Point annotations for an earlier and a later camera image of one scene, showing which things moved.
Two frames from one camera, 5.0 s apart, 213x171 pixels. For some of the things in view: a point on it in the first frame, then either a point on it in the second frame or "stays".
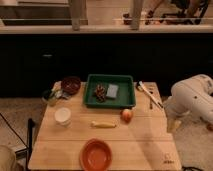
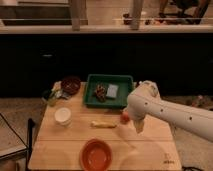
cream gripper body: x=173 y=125 to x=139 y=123
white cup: x=62 y=116 stays
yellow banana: x=103 y=125 stays
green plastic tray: x=109 y=91 stays
